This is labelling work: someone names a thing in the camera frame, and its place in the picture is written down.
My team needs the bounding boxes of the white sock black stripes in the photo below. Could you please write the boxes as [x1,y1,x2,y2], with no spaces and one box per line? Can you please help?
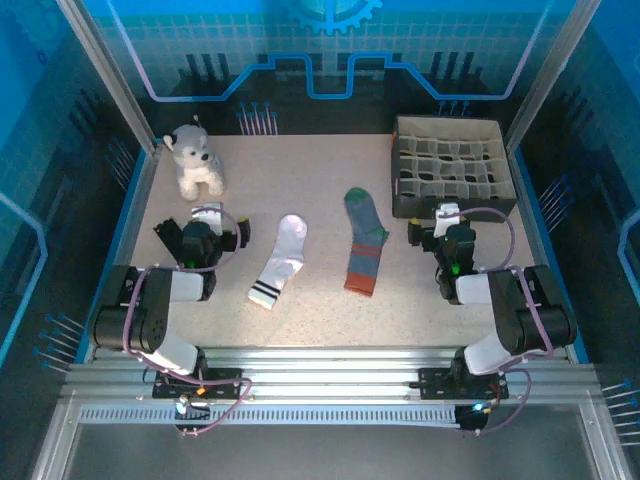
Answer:
[247,213,309,312]

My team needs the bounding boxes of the blue sock orange stripes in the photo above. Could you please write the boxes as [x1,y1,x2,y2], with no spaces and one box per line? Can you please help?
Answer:
[343,187,392,299]

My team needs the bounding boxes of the dark fabric sock organizer box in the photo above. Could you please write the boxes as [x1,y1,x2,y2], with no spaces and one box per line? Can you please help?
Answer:
[390,115,519,224]

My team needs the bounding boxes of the grey white plush husky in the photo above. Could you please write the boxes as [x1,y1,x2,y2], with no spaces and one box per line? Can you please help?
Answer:
[163,114,227,202]

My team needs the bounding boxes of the small circuit board with LED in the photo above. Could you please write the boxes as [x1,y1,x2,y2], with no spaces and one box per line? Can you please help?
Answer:
[454,399,494,437]
[172,394,212,437]

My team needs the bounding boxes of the grey metal bench panel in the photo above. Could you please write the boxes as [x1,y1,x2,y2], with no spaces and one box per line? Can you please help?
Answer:
[29,399,634,480]

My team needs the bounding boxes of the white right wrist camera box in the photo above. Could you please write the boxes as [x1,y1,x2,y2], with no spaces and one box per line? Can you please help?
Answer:
[433,201,460,239]

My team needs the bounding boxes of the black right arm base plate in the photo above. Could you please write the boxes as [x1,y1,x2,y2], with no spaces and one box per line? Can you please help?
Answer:
[417,367,510,401]

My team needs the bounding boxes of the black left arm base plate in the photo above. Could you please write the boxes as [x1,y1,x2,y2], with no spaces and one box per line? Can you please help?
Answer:
[151,367,245,401]

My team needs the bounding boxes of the aluminium mounting rail beam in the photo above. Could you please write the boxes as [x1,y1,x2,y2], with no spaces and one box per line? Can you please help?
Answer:
[59,344,601,407]

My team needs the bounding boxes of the aluminium frame post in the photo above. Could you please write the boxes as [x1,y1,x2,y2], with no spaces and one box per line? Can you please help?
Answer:
[53,0,162,157]
[503,0,604,155]

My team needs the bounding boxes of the slotted grey cable duct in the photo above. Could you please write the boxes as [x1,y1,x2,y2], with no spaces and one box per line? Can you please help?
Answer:
[78,405,464,427]

